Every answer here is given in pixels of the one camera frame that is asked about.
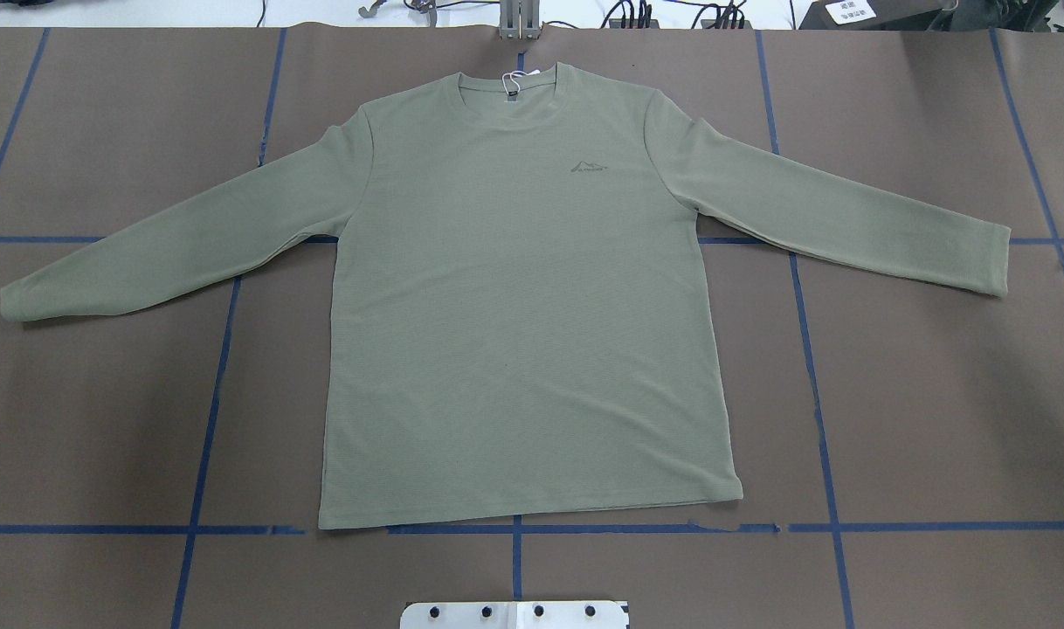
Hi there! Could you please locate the brown table cover mat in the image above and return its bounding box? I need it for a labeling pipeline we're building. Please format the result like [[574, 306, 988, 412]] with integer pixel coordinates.
[[0, 24, 1064, 628]]

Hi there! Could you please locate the black box with white label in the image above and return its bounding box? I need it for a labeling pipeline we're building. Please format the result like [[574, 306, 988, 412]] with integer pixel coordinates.
[[797, 1, 959, 31]]

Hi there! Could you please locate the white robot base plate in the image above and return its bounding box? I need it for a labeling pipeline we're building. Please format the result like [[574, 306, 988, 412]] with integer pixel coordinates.
[[399, 600, 631, 628]]

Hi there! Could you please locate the white paper hang tag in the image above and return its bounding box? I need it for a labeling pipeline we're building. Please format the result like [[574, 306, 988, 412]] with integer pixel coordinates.
[[501, 69, 541, 102]]

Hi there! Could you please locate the black cable bundle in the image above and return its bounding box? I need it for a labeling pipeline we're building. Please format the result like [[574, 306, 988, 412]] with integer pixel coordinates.
[[602, 0, 751, 31]]

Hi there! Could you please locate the olive green long-sleeve shirt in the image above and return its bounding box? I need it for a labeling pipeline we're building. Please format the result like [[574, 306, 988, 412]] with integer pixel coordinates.
[[0, 63, 1011, 530]]

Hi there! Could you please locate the grey aluminium frame post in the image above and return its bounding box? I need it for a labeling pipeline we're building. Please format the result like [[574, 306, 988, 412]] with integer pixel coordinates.
[[499, 0, 542, 42]]

